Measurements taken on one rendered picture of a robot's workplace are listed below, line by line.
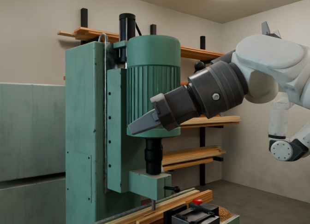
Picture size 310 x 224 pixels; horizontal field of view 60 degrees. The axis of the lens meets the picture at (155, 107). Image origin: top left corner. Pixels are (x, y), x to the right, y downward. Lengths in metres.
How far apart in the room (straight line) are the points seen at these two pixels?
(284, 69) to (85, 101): 0.73
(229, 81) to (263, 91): 0.08
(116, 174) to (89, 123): 0.20
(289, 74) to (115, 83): 0.61
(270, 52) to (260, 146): 3.99
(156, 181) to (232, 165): 3.96
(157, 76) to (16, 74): 2.36
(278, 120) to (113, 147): 0.64
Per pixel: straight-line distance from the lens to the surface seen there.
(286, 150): 1.13
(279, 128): 1.16
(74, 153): 1.08
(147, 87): 0.80
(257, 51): 0.48
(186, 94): 0.46
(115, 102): 0.92
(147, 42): 0.82
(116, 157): 0.93
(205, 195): 1.15
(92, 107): 0.96
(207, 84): 0.47
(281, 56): 0.46
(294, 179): 4.28
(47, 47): 3.16
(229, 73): 0.47
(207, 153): 3.89
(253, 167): 4.56
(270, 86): 0.53
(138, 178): 0.92
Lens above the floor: 1.30
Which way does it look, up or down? 1 degrees down
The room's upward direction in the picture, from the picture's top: straight up
